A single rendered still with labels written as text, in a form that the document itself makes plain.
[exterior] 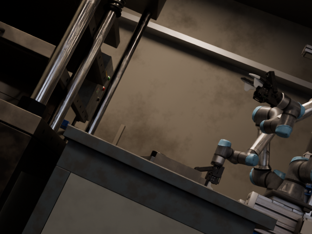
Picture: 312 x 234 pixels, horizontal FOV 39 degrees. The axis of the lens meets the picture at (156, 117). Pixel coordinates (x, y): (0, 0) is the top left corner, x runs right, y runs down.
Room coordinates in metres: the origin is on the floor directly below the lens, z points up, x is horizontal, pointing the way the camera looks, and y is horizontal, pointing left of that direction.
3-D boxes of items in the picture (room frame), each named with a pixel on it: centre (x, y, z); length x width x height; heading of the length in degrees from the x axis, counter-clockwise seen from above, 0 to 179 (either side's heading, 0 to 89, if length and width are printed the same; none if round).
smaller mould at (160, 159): (1.56, -0.14, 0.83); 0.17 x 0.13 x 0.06; 87
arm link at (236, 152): (2.65, -0.54, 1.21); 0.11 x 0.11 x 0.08; 36
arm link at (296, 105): (2.08, -0.61, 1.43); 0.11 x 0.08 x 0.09; 107
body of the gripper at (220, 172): (2.60, -0.46, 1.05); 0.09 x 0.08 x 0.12; 87
